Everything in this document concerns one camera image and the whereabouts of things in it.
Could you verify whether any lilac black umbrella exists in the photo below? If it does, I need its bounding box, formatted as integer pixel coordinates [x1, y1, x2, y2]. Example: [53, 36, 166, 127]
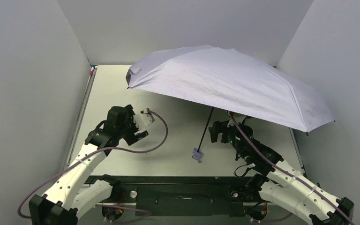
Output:
[125, 45, 336, 164]

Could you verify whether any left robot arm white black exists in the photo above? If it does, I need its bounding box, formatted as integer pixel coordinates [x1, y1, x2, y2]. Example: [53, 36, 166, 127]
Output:
[28, 105, 154, 225]

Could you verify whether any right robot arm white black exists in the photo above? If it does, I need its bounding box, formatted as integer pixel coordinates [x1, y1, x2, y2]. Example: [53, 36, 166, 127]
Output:
[209, 120, 354, 225]

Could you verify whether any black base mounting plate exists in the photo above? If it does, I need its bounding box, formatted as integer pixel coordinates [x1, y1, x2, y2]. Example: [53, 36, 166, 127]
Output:
[84, 175, 263, 217]

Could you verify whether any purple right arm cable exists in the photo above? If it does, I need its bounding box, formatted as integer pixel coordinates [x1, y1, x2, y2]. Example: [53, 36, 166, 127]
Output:
[228, 112, 354, 225]

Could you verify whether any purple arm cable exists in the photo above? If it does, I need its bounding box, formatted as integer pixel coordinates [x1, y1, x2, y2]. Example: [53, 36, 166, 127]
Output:
[17, 109, 169, 224]
[228, 112, 354, 225]

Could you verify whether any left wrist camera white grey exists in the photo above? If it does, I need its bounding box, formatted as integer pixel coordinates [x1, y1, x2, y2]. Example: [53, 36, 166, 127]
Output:
[133, 108, 155, 129]

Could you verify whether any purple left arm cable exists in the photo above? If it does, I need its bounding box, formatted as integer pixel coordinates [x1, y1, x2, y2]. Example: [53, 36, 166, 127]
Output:
[17, 109, 169, 224]

